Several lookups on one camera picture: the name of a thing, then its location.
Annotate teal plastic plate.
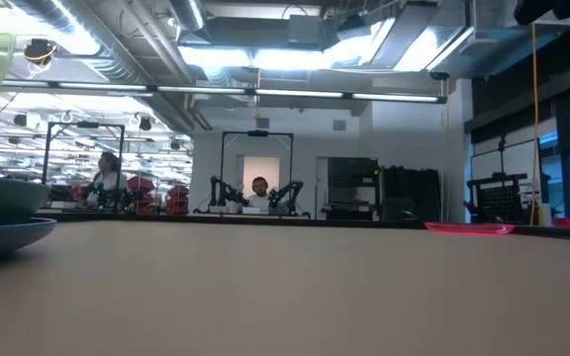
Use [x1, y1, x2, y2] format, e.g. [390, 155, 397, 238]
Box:
[0, 173, 52, 227]

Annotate person wearing headphones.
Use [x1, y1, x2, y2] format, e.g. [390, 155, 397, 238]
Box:
[243, 176, 280, 216]

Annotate black shelf cabinet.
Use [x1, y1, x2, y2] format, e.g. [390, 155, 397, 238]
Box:
[326, 156, 381, 222]

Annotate long ceiling light strip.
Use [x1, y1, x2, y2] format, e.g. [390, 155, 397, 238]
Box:
[0, 78, 448, 105]

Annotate red storage bins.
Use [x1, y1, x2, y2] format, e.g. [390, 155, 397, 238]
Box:
[125, 175, 191, 216]

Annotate black closed cabinet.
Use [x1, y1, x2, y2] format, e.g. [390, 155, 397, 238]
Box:
[380, 166, 442, 223]

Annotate person beside red bins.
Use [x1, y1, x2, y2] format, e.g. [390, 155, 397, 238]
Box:
[83, 150, 131, 210]

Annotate transparent red plastic plate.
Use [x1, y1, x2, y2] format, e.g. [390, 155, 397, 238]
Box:
[423, 221, 517, 237]

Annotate black pegboard rig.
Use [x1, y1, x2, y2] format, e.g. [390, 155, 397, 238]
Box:
[464, 133, 543, 224]

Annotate blue plastic plate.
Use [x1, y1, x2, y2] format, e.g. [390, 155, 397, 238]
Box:
[0, 217, 58, 259]

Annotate small black metal frame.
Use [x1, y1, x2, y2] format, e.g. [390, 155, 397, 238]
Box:
[221, 130, 295, 189]

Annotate large black metal frame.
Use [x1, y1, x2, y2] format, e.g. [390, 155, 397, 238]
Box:
[41, 121, 127, 214]

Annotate silver ventilation duct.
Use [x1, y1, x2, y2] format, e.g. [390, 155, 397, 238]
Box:
[168, 0, 207, 34]

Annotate yellow hanging cable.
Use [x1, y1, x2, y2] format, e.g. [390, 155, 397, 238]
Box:
[528, 22, 541, 226]

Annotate hanging cable reel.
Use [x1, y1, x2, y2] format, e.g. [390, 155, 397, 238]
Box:
[23, 38, 58, 66]

